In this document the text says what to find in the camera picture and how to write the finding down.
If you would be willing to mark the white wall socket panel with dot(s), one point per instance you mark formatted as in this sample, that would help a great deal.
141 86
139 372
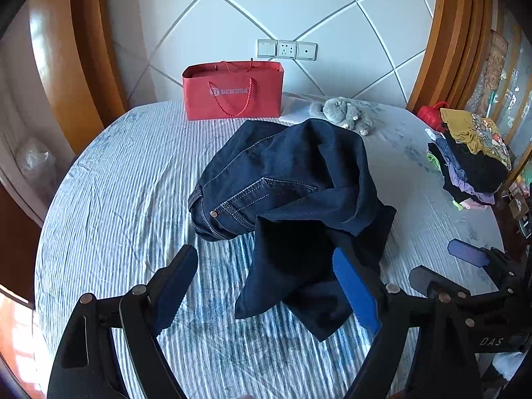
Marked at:
267 48

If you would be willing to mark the patterned wall hanging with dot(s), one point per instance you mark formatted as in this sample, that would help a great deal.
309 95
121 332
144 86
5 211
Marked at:
488 70

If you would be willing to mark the white wall plate round hole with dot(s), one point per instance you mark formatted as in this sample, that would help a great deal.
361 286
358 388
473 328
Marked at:
307 51

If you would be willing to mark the red paper shopping bag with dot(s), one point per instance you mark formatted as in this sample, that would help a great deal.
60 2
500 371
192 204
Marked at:
259 104

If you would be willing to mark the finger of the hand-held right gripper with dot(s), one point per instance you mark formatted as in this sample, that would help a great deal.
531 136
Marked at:
465 252
426 280

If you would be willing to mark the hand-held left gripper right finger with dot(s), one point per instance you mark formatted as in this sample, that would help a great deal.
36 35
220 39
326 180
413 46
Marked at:
357 291

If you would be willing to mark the wooden headboard frame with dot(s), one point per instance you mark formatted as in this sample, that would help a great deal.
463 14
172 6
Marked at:
83 50
453 37

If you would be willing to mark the dark blue jeans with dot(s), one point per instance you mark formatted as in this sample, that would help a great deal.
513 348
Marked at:
291 166

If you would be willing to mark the grey plush rabbit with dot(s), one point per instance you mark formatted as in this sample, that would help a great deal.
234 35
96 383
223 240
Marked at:
343 112

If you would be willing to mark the pile of folded clothes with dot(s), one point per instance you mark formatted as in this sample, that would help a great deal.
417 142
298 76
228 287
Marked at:
478 162

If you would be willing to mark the clear plastic bag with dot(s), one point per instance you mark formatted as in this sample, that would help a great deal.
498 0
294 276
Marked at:
36 164

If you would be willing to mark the white wall socket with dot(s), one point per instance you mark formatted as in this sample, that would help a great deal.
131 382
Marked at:
287 50

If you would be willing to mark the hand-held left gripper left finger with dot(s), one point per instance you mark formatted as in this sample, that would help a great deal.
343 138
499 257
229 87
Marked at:
174 286

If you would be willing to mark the red plastic jug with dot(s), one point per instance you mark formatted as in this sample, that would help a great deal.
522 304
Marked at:
430 116

